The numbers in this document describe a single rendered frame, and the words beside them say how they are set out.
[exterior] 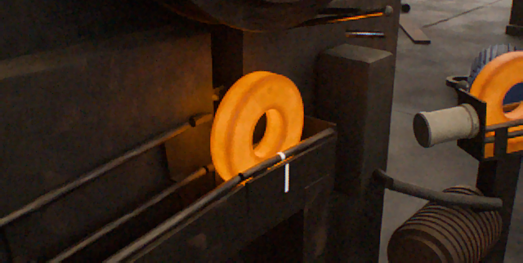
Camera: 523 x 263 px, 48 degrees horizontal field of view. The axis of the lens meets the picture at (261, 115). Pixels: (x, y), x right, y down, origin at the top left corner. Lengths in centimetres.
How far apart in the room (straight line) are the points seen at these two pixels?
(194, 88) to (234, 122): 8
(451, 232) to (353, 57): 32
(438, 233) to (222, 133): 43
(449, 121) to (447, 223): 17
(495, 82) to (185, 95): 53
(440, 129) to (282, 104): 31
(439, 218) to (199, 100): 46
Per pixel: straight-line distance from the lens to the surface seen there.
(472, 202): 102
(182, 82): 73
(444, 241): 98
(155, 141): 71
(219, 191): 68
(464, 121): 100
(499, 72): 102
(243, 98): 71
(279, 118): 78
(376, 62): 90
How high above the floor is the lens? 103
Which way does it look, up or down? 21 degrees down
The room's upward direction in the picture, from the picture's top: straight up
